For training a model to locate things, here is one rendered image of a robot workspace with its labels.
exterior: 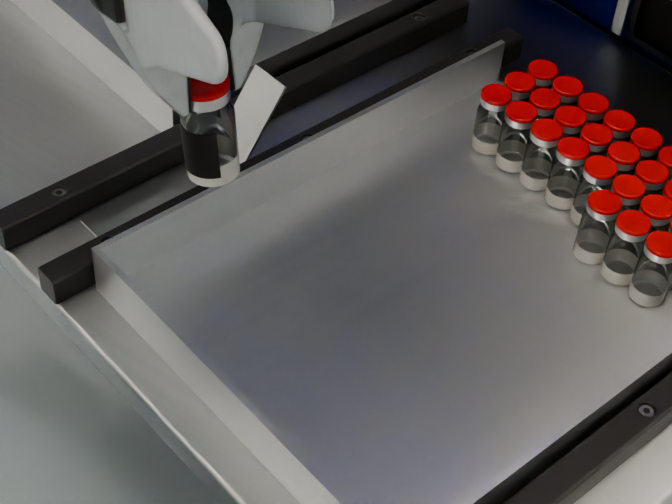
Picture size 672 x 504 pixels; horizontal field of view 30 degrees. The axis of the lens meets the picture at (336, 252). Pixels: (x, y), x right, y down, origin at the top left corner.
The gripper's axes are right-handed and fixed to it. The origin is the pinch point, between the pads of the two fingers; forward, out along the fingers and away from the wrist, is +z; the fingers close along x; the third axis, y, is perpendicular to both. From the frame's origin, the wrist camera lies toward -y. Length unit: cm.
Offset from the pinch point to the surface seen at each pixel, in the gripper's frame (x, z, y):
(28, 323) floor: 31, 106, -95
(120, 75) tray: 13.7, 21.0, -28.8
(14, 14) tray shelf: 13.3, 21.9, -42.1
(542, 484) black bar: 10.5, 24.5, 12.0
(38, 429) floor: 21, 107, -77
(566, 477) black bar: 11.8, 24.5, 12.5
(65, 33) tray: 13.9, 20.9, -35.8
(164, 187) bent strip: 10.3, 23.6, -19.6
